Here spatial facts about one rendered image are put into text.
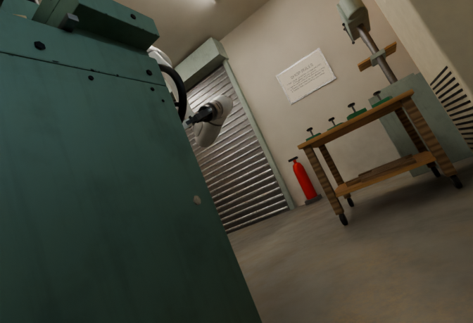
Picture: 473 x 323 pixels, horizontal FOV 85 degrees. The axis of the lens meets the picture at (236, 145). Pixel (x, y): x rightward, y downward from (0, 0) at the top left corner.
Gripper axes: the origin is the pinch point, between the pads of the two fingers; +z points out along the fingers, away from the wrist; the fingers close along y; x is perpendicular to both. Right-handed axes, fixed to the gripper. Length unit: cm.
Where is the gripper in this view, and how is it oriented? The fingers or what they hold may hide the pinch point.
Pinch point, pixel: (184, 124)
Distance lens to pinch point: 101.2
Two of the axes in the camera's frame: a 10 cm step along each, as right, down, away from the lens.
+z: -3.6, 3.4, -8.7
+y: 7.6, -4.4, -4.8
